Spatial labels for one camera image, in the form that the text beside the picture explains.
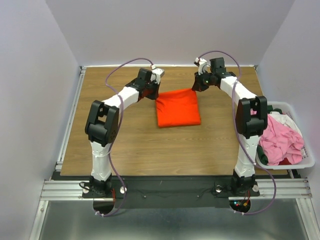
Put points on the pink t shirt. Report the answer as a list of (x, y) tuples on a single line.
[(279, 145)]

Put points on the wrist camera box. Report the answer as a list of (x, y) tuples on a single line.
[(217, 65), (150, 74)]

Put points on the white garment in basket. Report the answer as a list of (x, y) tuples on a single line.
[(285, 120)]

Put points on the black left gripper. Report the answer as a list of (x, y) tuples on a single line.
[(155, 94)]

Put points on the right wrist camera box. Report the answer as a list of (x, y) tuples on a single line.
[(217, 65)]

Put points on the white perforated laundry basket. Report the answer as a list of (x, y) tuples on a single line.
[(307, 160)]

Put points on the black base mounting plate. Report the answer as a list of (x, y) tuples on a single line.
[(167, 192)]

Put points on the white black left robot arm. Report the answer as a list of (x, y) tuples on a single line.
[(103, 124)]

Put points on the dark green garment in basket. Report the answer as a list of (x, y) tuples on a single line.
[(271, 109)]

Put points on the orange t shirt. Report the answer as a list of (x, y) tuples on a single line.
[(177, 108)]

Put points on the aluminium frame rail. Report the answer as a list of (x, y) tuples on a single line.
[(293, 188)]

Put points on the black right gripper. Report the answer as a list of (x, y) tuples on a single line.
[(198, 85)]

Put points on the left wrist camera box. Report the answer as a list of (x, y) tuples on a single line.
[(150, 74)]

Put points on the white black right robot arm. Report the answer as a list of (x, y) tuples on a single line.
[(250, 119)]

